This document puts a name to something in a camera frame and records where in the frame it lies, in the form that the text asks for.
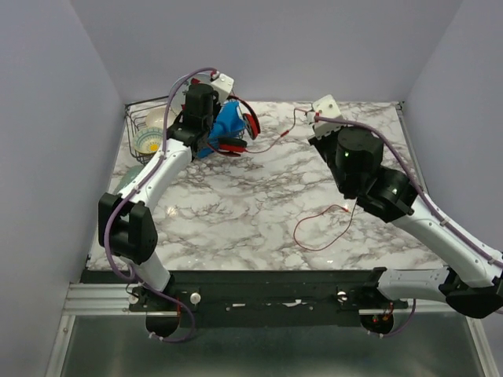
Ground red black headphones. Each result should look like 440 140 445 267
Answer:
200 94 261 157

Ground red headphone cable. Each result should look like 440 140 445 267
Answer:
245 106 358 251

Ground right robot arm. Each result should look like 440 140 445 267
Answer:
309 126 502 319

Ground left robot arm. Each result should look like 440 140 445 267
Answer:
98 79 233 310

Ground blue cloth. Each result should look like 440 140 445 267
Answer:
197 101 244 159

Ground cream bowl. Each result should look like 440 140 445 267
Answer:
145 106 178 129

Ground patterned yellow centre bowl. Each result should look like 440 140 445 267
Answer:
133 126 163 155

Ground light green dish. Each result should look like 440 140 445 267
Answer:
112 165 143 195

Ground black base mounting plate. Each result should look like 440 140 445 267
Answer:
130 268 408 328

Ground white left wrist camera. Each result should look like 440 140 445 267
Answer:
210 72 235 104

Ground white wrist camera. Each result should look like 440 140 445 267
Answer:
210 72 235 104
307 94 344 139

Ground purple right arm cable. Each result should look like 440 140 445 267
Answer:
314 115 503 339

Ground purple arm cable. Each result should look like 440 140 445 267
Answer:
314 115 503 339
102 69 221 343

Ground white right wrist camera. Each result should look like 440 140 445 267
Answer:
307 94 344 139

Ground black wire dish rack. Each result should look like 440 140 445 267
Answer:
126 96 248 164

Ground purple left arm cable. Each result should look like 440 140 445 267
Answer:
102 69 221 343

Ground aluminium frame rail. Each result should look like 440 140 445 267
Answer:
46 284 498 376

